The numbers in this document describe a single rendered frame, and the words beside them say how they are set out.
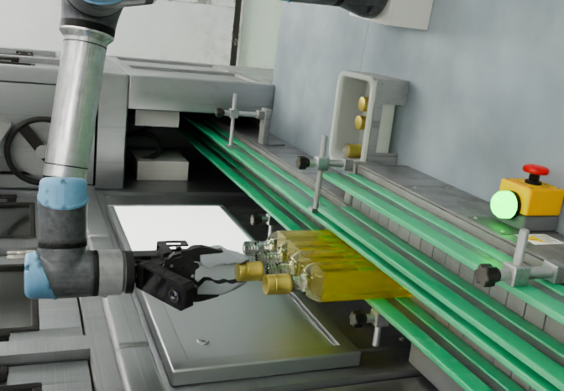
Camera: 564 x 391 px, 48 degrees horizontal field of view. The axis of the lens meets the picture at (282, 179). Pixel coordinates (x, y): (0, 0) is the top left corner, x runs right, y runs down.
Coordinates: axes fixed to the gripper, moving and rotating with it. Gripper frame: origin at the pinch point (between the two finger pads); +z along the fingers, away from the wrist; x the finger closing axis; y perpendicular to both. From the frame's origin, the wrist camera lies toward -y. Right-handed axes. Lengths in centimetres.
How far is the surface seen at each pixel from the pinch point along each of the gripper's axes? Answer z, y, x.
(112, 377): -22.0, -5.3, 15.0
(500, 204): 33.1, -22.9, -19.2
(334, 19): 44, 66, -46
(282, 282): 4.8, -7.0, -0.8
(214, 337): -3.8, 0.5, 12.6
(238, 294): 6.2, 17.9, 12.6
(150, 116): 4, 115, -9
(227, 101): 27, 105, -17
